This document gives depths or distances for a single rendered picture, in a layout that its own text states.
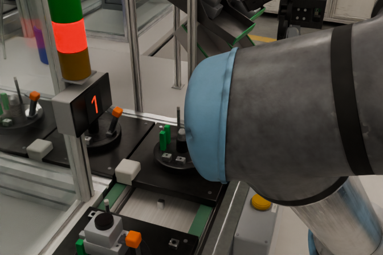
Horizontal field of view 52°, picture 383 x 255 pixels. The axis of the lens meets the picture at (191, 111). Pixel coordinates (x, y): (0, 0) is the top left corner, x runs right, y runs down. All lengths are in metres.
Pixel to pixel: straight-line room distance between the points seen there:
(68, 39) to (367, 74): 0.50
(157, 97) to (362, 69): 1.20
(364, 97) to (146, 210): 0.70
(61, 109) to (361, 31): 0.52
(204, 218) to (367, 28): 0.63
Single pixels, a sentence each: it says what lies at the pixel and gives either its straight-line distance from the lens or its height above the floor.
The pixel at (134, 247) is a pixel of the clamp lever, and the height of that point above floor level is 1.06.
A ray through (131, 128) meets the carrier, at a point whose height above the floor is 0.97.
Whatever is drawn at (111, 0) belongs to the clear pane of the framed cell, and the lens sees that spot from 1.90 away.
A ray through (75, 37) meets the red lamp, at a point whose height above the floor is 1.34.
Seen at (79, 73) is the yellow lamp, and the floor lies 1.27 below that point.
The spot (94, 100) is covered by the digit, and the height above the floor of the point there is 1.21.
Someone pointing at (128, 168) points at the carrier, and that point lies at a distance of 0.91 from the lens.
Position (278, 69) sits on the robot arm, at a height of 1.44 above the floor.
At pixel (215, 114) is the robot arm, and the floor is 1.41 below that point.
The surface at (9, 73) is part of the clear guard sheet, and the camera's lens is 0.64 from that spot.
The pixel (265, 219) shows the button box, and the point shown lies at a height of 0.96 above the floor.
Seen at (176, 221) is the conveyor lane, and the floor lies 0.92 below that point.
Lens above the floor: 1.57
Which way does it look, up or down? 32 degrees down
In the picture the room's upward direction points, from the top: straight up
